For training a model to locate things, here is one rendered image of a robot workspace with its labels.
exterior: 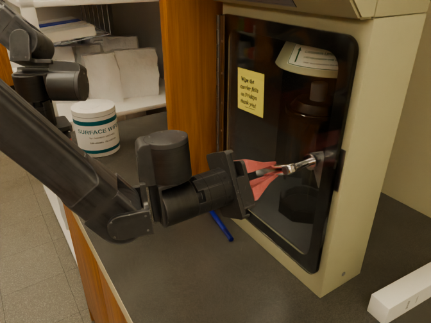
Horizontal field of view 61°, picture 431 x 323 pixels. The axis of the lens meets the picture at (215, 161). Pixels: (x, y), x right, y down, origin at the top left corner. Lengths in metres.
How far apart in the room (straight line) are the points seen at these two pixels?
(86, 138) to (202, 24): 0.56
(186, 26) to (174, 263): 0.47
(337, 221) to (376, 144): 0.13
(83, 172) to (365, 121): 0.38
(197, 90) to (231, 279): 0.39
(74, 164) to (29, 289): 1.77
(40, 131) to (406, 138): 0.82
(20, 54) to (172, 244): 0.46
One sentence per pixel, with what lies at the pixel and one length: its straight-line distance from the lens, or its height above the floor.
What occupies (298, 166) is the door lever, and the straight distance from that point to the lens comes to 0.55.
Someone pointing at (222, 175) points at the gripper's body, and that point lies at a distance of 0.52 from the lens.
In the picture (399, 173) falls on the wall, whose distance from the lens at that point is 1.05.
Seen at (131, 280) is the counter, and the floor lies 0.94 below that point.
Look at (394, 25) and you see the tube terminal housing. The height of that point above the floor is 1.40.
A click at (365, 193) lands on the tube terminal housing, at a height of 1.14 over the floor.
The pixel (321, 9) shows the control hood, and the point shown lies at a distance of 0.50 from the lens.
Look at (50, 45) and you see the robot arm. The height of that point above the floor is 1.33.
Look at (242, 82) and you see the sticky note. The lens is 0.67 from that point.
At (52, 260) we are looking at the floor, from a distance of 2.31.
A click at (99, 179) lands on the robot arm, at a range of 0.46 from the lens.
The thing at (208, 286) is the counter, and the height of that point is 0.94.
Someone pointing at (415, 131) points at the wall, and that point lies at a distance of 0.99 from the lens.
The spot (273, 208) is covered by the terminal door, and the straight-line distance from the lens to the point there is 0.69.
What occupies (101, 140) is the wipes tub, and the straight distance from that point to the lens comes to 1.16.
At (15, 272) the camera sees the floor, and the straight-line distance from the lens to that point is 2.33.
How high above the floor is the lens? 1.46
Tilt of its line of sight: 28 degrees down
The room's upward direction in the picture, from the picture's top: straight up
